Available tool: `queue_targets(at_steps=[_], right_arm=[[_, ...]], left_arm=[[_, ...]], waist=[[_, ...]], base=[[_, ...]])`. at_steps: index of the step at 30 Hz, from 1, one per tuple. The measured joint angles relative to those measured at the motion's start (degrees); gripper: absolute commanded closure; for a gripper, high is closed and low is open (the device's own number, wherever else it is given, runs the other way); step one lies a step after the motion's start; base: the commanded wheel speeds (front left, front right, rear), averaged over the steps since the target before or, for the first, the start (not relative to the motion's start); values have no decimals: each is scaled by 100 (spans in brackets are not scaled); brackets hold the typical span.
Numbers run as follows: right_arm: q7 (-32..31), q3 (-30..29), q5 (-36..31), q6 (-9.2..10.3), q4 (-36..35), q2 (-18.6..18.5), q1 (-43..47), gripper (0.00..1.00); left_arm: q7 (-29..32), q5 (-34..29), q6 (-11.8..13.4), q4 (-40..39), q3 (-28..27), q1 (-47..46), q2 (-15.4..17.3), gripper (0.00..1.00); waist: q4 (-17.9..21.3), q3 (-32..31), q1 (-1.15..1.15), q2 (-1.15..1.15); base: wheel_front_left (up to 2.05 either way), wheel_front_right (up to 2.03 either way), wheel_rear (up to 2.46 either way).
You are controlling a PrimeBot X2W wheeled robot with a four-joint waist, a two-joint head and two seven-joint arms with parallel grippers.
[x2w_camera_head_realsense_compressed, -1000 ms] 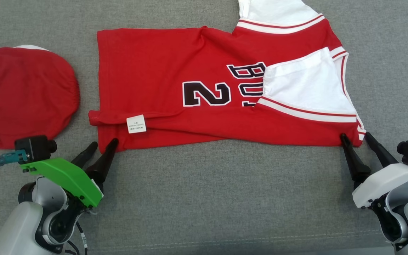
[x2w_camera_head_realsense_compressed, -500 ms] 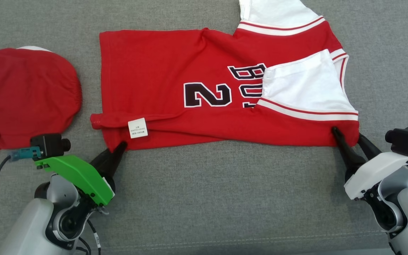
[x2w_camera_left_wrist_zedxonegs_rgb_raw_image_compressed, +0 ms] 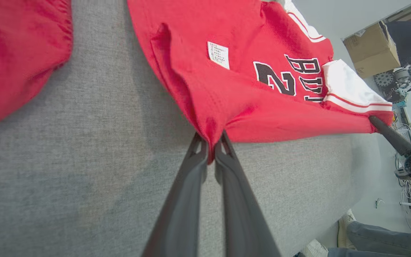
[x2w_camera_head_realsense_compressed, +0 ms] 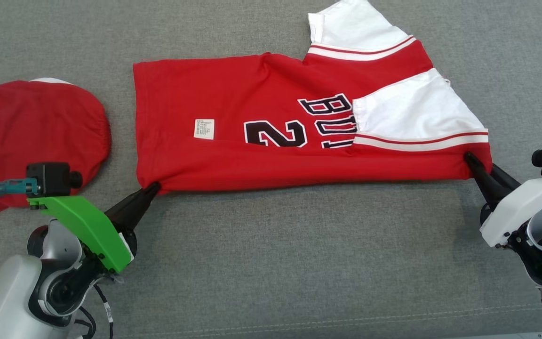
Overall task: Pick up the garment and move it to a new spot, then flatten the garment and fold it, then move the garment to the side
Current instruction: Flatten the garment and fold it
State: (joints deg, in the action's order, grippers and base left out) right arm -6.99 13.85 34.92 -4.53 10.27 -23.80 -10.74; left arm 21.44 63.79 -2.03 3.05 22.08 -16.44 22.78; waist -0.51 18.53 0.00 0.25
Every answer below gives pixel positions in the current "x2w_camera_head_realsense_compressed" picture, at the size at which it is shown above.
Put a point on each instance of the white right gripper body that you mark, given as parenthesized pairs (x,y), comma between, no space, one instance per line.
(515,212)

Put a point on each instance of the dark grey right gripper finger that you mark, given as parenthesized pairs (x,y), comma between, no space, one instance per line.
(504,178)
(490,188)

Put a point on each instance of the red shorts with white trim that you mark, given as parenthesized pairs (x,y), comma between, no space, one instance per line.
(26,127)

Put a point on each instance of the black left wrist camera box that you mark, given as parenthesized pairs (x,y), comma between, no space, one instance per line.
(52,179)

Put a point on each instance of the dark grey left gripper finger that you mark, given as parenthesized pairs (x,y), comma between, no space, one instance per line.
(134,216)
(127,205)

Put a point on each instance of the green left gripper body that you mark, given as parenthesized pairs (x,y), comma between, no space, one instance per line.
(87,226)

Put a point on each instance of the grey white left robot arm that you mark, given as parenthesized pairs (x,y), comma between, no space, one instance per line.
(3,301)

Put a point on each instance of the red and white basketball jersey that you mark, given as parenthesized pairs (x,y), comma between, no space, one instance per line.
(205,160)

